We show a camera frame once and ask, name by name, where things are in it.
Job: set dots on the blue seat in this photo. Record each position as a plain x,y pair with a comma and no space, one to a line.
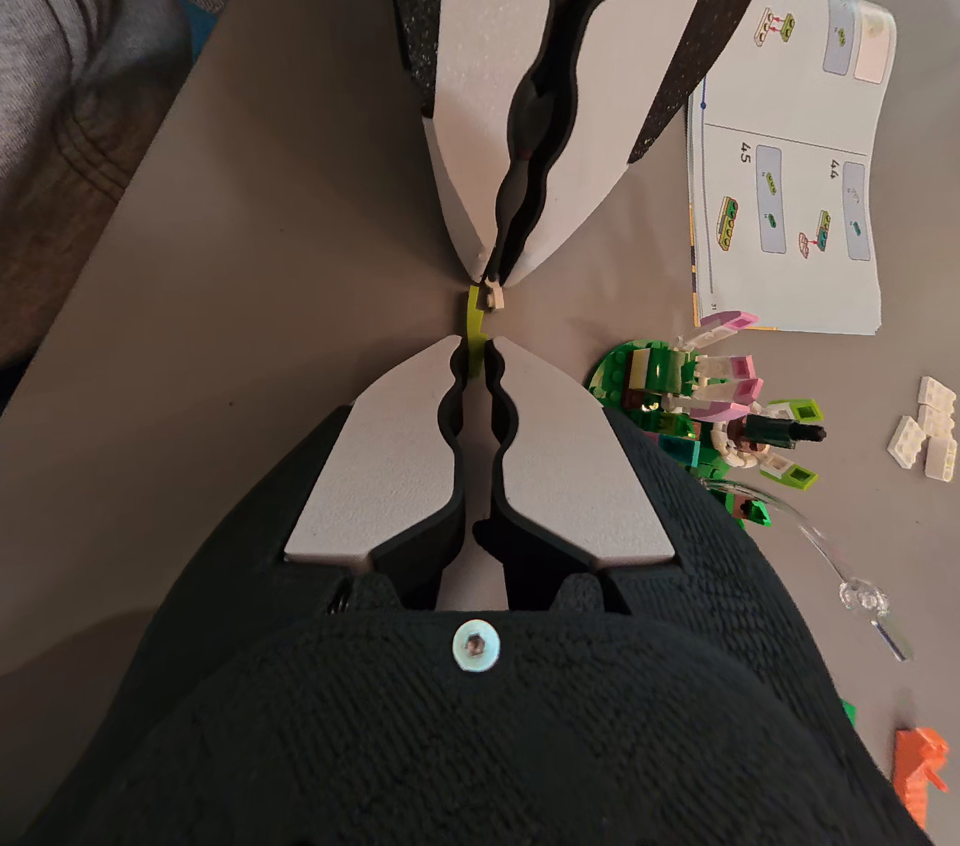
202,33

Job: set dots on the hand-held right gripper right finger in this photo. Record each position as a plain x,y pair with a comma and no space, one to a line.
585,464

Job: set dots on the green lego garden model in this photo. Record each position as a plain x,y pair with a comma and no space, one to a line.
660,374

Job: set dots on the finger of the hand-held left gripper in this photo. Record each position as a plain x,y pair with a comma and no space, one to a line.
630,81
480,36

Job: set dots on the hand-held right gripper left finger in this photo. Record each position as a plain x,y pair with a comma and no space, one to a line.
375,464

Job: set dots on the lime green lego plate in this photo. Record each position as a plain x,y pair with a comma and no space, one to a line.
475,336

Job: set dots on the small white lego piece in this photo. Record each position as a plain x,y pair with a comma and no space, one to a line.
493,293

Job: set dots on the orange brick separator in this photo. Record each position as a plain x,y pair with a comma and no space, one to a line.
919,778

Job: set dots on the green lego piece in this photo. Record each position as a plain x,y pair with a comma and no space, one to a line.
849,712

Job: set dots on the instruction booklet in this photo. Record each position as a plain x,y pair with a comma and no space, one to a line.
787,186

